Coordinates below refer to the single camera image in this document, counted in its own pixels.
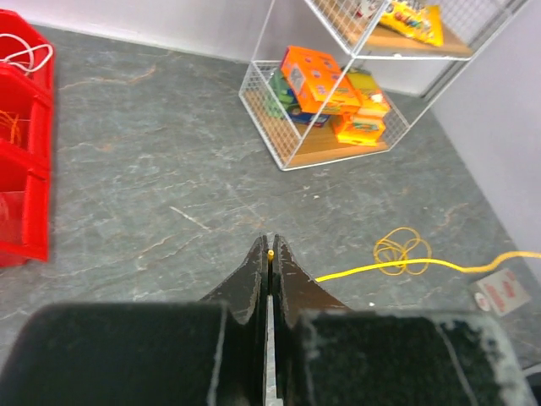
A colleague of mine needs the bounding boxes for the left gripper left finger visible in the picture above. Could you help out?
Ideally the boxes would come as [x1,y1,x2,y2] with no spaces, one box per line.
[1,236,268,405]

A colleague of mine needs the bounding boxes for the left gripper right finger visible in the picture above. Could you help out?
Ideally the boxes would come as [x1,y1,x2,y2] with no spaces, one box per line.
[270,236,537,405]

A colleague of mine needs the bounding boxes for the orange cable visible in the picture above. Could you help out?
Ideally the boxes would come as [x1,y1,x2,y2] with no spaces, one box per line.
[0,109,22,145]

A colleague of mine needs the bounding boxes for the white cable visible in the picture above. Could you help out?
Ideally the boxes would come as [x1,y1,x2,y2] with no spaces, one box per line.
[0,32,55,77]

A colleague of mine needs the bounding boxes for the small card on table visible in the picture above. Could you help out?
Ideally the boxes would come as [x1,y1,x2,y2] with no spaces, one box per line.
[469,268,531,317]

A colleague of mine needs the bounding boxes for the orange snack box right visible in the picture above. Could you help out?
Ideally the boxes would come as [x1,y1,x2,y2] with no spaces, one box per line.
[331,69,391,147]

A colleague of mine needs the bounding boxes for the orange snack box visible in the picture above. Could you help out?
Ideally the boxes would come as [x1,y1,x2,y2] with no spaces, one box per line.
[331,69,391,147]
[280,46,361,115]

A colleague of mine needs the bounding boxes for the green snack box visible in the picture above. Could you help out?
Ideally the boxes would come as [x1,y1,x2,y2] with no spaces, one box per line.
[265,70,302,122]

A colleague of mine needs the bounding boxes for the orange snack box left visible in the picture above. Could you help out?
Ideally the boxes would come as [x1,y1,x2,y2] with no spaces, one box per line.
[280,46,361,115]

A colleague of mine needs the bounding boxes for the red storage bin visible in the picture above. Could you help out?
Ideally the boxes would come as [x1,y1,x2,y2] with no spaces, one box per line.
[1,9,56,267]

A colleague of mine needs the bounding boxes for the yellow candy bag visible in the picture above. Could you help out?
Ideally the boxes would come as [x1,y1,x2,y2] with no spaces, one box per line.
[379,1,444,47]

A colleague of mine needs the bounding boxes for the white wire shelf rack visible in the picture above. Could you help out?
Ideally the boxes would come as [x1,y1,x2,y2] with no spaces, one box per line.
[239,1,522,171]

